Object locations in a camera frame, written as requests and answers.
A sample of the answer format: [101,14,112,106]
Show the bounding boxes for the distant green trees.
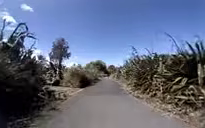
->
[84,59,119,77]

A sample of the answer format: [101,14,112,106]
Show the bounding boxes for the grey asphalt path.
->
[44,77,188,128]

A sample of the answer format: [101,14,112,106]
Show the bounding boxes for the dry leaf-strewn verge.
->
[111,77,205,128]

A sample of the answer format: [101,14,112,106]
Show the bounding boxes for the grass verge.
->
[8,84,86,128]

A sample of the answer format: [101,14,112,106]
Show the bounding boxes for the round brown bush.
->
[60,66,98,89]

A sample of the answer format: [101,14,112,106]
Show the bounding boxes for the row of flax bushes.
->
[112,32,205,111]

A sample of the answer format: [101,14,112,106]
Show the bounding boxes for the dark flax and bushes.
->
[0,9,53,128]

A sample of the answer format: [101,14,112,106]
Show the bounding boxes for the dark leafy tree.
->
[48,37,72,81]

